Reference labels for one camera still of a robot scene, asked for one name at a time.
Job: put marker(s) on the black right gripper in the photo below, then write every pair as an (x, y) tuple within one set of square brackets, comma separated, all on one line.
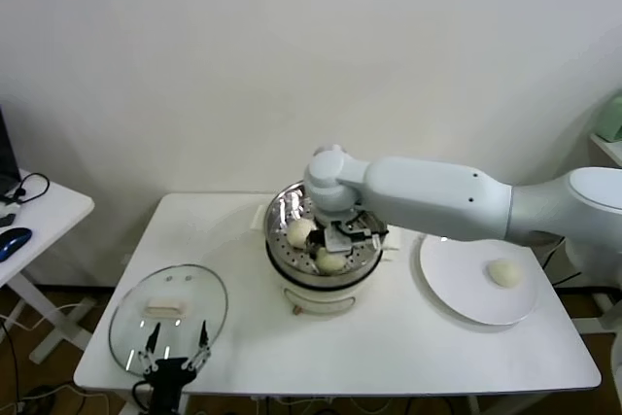
[(347, 237)]

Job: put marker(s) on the white shelf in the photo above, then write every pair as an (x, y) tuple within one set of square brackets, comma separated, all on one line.
[(607, 145)]

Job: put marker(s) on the white round plate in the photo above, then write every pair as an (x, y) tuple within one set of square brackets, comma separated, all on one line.
[(452, 279)]

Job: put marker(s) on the glass pot lid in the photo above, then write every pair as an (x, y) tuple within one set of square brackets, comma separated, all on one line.
[(209, 288)]

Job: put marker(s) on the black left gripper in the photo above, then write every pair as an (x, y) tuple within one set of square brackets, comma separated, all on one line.
[(167, 378)]

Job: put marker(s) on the white steamed baozi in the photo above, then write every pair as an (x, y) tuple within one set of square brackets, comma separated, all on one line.
[(504, 273), (297, 234), (331, 263)]

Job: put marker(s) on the blue computer mouse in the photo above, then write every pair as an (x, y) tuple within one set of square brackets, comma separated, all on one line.
[(14, 240)]

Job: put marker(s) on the pale green appliance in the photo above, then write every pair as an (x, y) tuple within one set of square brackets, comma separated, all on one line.
[(610, 116)]

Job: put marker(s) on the white side desk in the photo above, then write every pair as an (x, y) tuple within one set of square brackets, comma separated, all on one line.
[(58, 206)]

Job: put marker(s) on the white electric cooking pot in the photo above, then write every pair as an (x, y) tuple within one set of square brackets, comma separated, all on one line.
[(321, 300)]

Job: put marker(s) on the stainless steel steamer basket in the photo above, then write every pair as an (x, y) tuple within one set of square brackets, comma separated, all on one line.
[(277, 220)]

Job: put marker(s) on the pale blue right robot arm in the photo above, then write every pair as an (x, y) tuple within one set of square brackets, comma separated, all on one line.
[(437, 196)]

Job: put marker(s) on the black laptop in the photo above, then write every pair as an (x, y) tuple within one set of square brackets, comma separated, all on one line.
[(7, 152)]

